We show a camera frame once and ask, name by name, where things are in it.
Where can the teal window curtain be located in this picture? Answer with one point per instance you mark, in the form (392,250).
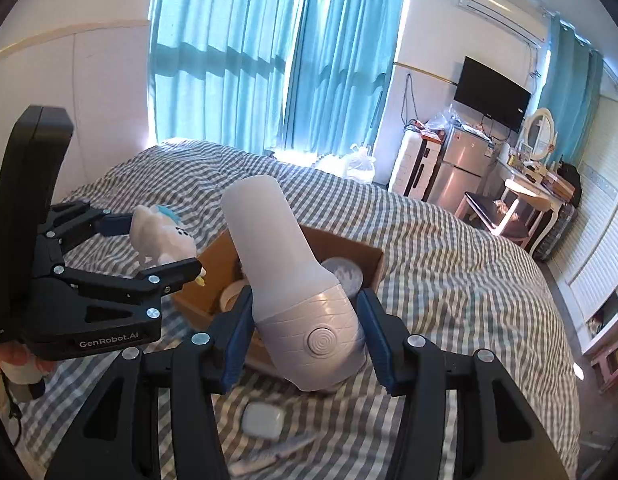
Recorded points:
(259,75)

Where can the white ointment tube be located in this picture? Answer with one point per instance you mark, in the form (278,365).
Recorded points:
(268,456)

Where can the teal side curtain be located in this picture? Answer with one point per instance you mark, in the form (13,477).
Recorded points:
(572,90)

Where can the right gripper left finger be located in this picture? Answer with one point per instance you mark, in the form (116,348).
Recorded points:
(115,433)

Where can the white air conditioner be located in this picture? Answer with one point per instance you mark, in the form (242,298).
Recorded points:
(531,27)

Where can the black wall television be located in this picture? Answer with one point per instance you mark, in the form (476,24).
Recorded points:
(492,94)

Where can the silver refrigerator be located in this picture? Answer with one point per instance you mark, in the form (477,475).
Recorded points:
(461,168)

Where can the white plush toy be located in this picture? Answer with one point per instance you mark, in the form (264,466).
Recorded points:
(158,237)

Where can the white hair dryer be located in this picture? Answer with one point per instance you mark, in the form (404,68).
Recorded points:
(301,311)

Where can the checkered bed quilt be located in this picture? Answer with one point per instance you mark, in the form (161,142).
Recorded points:
(460,287)

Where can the tape roll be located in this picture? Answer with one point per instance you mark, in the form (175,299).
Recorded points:
(230,294)

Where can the clear floss pick jar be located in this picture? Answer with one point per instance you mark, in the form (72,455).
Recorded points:
(348,273)

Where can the clear water jug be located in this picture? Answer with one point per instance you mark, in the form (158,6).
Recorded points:
(359,165)

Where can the oval vanity mirror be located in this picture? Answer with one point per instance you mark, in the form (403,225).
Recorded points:
(538,137)

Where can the white vanity table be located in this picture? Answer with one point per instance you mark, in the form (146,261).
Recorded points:
(548,219)

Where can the black cushioned stool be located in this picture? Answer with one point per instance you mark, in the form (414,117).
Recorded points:
(495,216)

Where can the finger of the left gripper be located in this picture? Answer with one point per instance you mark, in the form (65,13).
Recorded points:
(68,225)
(81,295)

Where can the white suitcase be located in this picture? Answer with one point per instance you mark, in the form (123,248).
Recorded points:
(415,163)

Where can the white earbuds case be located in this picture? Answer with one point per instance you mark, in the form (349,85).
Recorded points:
(262,420)

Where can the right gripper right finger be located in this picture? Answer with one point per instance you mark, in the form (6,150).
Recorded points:
(499,435)

